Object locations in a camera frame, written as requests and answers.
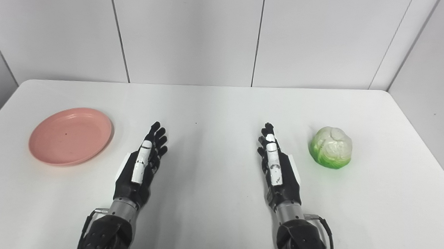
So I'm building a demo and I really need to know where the pink round plate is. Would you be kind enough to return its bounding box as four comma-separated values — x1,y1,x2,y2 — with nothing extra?
27,104,115,170

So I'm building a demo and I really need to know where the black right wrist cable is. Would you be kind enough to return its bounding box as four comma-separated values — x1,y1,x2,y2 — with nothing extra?
302,214,338,249

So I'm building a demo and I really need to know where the green white cabbage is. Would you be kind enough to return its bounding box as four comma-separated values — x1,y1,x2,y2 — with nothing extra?
308,125,354,171

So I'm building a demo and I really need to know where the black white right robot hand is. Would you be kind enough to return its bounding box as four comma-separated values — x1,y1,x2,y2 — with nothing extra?
253,122,308,215

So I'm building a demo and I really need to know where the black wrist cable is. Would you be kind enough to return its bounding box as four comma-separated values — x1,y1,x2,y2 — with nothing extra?
302,214,338,249
76,207,110,249

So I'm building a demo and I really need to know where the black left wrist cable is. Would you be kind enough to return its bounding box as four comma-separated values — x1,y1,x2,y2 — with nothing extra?
76,207,110,249

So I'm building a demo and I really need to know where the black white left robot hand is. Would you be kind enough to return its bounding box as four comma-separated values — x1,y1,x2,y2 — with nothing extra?
113,119,170,211

